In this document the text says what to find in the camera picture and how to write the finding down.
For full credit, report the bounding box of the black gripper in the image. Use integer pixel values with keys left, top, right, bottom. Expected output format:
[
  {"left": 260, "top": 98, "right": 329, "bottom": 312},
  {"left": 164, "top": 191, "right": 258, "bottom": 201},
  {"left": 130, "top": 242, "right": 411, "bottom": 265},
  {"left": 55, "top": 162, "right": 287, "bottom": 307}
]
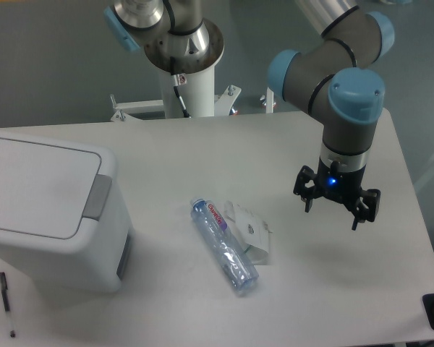
[{"left": 293, "top": 160, "right": 380, "bottom": 231}]

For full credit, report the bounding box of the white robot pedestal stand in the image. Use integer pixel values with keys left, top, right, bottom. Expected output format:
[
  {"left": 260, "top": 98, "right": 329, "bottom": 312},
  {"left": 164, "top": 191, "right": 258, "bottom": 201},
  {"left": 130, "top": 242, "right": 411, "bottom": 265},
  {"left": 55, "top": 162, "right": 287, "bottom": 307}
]
[{"left": 109, "top": 20, "right": 276, "bottom": 123}]

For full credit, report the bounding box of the white plastic trash can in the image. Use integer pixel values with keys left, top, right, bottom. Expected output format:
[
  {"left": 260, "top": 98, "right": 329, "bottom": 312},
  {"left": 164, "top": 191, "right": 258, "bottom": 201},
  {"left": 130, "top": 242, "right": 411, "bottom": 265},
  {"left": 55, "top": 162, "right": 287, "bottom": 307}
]
[{"left": 0, "top": 130, "right": 132, "bottom": 292}]

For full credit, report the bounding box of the black white cable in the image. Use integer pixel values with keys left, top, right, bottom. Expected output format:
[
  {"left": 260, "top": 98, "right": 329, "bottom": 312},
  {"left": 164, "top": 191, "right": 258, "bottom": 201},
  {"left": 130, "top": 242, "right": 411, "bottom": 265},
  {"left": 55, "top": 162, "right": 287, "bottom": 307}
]
[{"left": 169, "top": 56, "right": 192, "bottom": 119}]

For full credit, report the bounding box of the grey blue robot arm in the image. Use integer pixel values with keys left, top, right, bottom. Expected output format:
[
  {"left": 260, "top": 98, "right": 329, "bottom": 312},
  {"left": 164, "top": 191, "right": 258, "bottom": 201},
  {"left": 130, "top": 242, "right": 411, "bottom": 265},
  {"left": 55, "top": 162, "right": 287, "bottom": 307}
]
[{"left": 103, "top": 1, "right": 395, "bottom": 224}]

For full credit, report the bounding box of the crumpled white paper packaging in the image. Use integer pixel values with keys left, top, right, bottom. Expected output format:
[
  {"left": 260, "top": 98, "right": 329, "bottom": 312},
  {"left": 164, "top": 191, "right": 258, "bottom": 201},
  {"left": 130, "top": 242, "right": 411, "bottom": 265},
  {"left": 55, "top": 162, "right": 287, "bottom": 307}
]
[{"left": 224, "top": 200, "right": 271, "bottom": 265}]

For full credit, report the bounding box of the clear plastic water bottle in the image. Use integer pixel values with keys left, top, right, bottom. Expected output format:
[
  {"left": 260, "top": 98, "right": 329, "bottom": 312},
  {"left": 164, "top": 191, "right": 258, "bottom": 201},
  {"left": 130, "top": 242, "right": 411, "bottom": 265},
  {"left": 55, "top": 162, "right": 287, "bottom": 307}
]
[{"left": 190, "top": 198, "right": 259, "bottom": 296}]

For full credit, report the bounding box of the black pen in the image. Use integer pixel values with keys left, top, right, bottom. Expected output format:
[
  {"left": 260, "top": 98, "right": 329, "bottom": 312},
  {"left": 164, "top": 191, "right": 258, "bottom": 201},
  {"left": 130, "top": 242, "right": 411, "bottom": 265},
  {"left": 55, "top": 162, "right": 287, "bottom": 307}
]
[{"left": 0, "top": 272, "right": 17, "bottom": 338}]

